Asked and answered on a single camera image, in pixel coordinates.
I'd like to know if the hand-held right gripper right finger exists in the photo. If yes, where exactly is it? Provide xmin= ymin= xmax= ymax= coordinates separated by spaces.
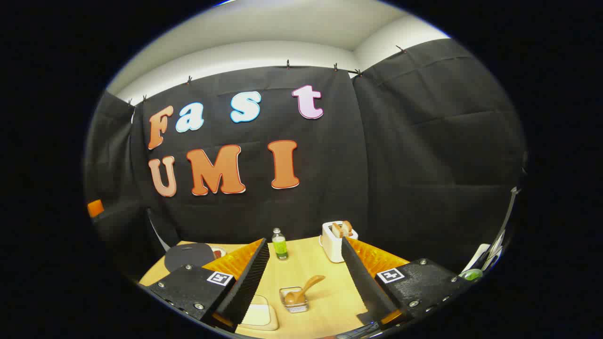
xmin=341 ymin=237 xmax=472 ymax=330

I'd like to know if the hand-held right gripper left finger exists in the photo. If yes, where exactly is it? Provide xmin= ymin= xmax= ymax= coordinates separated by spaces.
xmin=148 ymin=238 xmax=270 ymax=332

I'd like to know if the metal chopstick holder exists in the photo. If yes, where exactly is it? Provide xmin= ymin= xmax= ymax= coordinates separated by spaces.
xmin=279 ymin=286 xmax=310 ymax=314

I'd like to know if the wooden spoon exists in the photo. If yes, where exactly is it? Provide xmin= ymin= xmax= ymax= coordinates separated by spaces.
xmin=284 ymin=275 xmax=326 ymax=305

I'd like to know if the dark grey rice cooker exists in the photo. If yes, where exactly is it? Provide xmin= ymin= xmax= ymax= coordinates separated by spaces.
xmin=164 ymin=242 xmax=218 ymax=273

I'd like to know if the white toaster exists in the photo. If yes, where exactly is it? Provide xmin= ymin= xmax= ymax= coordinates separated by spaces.
xmin=319 ymin=221 xmax=359 ymax=263

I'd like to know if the green drink bottle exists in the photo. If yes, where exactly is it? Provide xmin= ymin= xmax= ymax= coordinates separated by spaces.
xmin=272 ymin=228 xmax=289 ymax=260

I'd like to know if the black backdrop cloth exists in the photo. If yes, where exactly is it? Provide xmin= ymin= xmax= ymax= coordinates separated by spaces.
xmin=84 ymin=38 xmax=526 ymax=278

